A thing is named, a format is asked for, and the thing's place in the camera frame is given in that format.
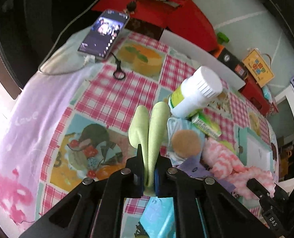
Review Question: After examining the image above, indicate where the black box with gauge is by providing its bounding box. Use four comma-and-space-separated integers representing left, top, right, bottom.
215, 46, 248, 80

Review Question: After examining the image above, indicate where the light blue wipes pack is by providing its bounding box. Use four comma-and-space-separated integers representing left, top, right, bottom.
262, 85, 273, 104

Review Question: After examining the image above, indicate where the pink white zigzag cloth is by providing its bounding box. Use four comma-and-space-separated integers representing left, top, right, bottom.
202, 137, 276, 200

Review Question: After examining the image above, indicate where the smartphone with lit screen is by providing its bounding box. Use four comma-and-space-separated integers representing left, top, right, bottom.
77, 9, 130, 61

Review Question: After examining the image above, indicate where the green plastic knob toy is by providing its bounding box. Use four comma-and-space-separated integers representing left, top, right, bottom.
217, 32, 229, 45

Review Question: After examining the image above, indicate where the pink checkered food tablecloth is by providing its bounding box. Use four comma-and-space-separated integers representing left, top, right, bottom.
36, 32, 279, 215

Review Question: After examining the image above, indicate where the round tan sponge puff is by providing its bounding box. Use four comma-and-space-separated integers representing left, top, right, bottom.
171, 130, 201, 158

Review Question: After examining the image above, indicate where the blue face mask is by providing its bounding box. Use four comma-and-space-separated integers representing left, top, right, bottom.
166, 117, 205, 165

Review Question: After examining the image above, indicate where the green tissue pack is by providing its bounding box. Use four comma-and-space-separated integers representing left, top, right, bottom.
191, 112, 222, 139

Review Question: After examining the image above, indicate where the white tray with teal rim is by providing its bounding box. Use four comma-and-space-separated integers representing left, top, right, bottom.
239, 127, 275, 173

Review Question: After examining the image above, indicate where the white charging cable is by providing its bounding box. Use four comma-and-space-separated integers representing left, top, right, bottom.
38, 29, 97, 76

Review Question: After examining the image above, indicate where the red gift box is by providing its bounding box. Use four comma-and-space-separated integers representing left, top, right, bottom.
240, 73, 270, 116

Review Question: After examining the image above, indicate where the red gift bag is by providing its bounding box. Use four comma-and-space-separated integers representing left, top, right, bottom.
92, 0, 218, 52

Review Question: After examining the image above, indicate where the yellow wooden sign plaque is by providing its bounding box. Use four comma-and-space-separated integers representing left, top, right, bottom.
242, 48, 275, 88

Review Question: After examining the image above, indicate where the black key ring strap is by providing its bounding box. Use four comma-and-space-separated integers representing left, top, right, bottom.
110, 52, 127, 81

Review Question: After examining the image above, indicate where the lavender bed sheet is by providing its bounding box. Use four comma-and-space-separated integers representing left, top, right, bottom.
0, 28, 92, 225

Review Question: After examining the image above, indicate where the white plastic pill bottle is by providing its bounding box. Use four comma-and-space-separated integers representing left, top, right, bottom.
168, 66, 223, 118

